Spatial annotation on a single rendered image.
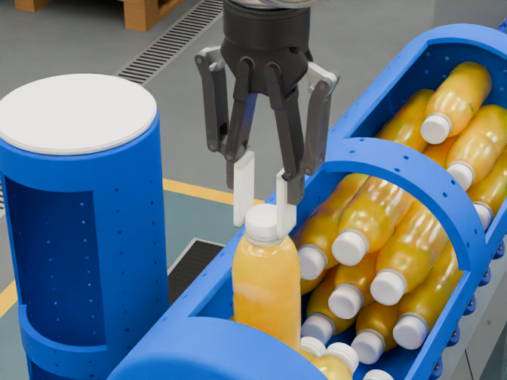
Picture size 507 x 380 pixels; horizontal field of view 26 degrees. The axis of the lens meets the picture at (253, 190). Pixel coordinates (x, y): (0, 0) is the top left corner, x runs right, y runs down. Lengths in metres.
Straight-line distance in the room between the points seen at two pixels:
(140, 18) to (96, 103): 2.82
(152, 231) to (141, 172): 0.14
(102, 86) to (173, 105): 2.16
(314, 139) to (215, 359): 0.23
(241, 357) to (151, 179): 0.87
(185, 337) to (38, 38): 3.72
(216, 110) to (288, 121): 0.07
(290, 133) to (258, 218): 0.11
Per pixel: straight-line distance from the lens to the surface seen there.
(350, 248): 1.33
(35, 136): 1.82
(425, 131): 1.60
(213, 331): 1.07
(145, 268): 1.96
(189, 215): 3.47
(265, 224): 1.04
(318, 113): 0.96
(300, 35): 0.94
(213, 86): 0.99
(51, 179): 1.81
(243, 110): 0.99
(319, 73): 0.95
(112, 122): 1.85
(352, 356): 1.23
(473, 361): 1.62
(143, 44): 4.61
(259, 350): 1.05
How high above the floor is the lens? 1.92
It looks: 32 degrees down
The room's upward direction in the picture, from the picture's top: straight up
